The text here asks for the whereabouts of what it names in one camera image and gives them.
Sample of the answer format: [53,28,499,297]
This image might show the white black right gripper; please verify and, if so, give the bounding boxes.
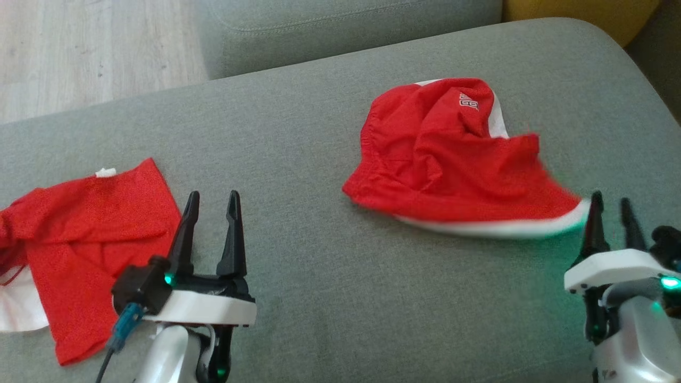
[564,190,672,344]

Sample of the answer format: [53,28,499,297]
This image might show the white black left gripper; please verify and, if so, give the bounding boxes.
[143,190,258,382]

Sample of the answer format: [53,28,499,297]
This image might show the red basketball jersey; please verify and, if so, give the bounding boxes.
[0,157,182,367]

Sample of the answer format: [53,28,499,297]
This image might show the red shorts white trim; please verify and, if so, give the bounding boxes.
[342,78,591,238]

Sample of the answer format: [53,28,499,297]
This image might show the large grey sofa seat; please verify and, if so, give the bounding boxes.
[0,17,681,383]

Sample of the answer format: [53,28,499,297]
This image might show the large yellow sofa backrest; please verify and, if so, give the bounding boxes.
[503,0,662,48]

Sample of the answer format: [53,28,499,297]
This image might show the grey sofa seat cushion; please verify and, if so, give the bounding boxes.
[196,0,504,81]

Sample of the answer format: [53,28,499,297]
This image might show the black cable blue connector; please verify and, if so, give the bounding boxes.
[95,302,145,383]

